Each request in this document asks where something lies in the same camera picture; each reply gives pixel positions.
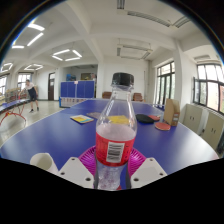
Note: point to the red table tennis paddle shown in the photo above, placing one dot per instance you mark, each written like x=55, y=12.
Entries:
x=155, y=117
x=162, y=126

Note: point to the tall black-framed window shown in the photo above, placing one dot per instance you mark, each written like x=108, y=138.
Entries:
x=165, y=83

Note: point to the small colourful booklet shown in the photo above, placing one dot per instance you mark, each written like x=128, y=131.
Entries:
x=82, y=119

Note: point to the ceiling lights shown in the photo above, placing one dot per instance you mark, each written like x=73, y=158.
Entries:
x=66, y=55

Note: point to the beige cabinet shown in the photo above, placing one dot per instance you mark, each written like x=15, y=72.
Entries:
x=192, y=118
x=213, y=131

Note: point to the folded blue table tennis tables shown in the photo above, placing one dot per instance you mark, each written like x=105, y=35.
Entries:
x=77, y=89

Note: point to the dark door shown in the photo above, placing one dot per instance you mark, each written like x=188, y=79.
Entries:
x=51, y=86

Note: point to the large black-framed window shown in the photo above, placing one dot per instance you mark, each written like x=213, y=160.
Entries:
x=210, y=86

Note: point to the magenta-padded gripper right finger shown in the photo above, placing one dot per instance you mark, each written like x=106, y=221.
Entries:
x=149, y=170

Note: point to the brown armchair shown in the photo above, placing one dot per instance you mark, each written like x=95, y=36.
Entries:
x=138, y=97
x=106, y=95

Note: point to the blue red-legged table tennis table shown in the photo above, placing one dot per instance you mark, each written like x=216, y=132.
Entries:
x=10, y=106

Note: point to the brown cardboard box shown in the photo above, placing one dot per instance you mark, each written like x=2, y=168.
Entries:
x=172, y=113

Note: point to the clear red-labelled drink bottle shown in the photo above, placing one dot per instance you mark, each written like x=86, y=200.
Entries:
x=115, y=140

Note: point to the person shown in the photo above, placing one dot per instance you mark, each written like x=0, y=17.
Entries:
x=31, y=93

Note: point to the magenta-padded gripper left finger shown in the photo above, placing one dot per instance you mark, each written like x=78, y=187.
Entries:
x=76, y=170

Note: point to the white paper cup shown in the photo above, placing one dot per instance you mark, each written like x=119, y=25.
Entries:
x=43, y=161

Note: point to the grey-brown booklet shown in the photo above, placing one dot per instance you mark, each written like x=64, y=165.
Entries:
x=95, y=115

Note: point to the black paddle case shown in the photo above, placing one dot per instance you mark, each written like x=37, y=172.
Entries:
x=144, y=118

